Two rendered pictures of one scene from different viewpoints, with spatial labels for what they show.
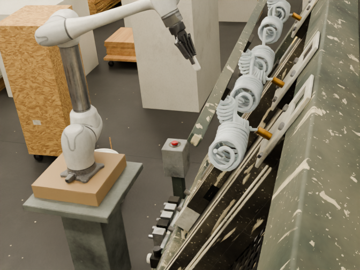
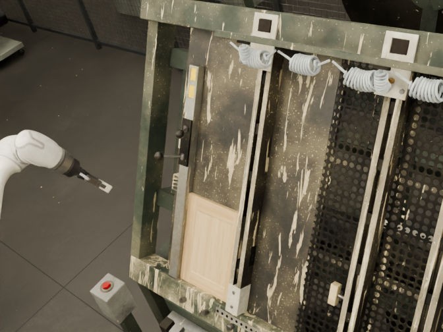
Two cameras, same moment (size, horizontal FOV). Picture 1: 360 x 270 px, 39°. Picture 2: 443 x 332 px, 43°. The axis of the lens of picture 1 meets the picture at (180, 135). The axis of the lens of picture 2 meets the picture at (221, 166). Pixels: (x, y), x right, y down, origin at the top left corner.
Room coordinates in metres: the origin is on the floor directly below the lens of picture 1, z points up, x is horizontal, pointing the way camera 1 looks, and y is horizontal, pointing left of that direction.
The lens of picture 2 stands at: (0.89, 1.19, 2.82)
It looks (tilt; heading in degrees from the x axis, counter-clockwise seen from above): 39 degrees down; 301
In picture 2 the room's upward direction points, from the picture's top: 17 degrees counter-clockwise
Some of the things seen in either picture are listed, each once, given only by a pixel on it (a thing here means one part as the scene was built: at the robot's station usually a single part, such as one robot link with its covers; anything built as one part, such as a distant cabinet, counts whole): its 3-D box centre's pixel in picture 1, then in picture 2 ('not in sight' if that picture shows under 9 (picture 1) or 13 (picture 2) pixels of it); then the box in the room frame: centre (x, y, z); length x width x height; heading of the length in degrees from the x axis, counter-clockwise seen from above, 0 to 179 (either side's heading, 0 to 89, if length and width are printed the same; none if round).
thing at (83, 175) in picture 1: (79, 169); not in sight; (2.28, 0.56, 0.86); 0.22 x 0.18 x 0.06; 149
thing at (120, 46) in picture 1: (131, 47); not in sight; (5.91, 0.49, 0.15); 0.61 x 0.51 x 0.31; 159
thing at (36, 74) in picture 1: (50, 87); not in sight; (3.91, 1.05, 0.63); 0.50 x 0.42 x 1.25; 163
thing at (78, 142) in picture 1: (77, 144); not in sight; (2.32, 0.55, 1.00); 0.18 x 0.16 x 0.22; 172
